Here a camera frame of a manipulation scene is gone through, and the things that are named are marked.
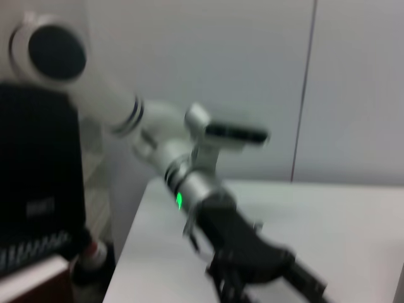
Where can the black robot torso housing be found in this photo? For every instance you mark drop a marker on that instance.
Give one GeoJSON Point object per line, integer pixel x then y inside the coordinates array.
{"type": "Point", "coordinates": [38, 158]}

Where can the reddish brown cabinet top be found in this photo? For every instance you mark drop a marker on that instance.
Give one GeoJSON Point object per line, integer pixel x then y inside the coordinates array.
{"type": "Point", "coordinates": [28, 281]}

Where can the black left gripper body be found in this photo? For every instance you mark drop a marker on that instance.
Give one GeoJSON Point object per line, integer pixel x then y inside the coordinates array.
{"type": "Point", "coordinates": [243, 249]}

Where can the red and white canister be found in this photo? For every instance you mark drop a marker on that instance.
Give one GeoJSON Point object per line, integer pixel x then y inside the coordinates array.
{"type": "Point", "coordinates": [91, 259]}

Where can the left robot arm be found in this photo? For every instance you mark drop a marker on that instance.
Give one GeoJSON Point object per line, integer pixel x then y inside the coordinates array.
{"type": "Point", "coordinates": [104, 94]}

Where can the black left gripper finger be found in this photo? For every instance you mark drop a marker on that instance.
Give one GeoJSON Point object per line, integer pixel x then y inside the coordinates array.
{"type": "Point", "coordinates": [230, 292]}
{"type": "Point", "coordinates": [311, 284]}

